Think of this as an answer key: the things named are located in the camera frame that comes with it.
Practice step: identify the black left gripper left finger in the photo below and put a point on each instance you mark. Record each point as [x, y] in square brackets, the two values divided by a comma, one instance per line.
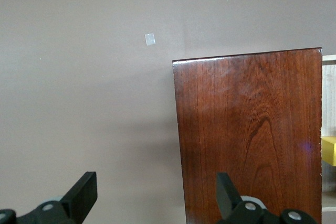
[81, 195]

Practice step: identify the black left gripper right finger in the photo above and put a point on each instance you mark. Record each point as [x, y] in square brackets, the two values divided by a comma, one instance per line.
[227, 197]

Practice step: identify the yellow cube block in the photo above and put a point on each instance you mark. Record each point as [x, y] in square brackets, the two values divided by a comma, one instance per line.
[329, 150]

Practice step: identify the dark brown wooden cabinet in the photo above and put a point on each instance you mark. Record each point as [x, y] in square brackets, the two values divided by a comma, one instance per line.
[236, 116]

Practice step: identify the small clear tape patch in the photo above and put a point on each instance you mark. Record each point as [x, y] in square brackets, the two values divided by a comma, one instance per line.
[150, 39]

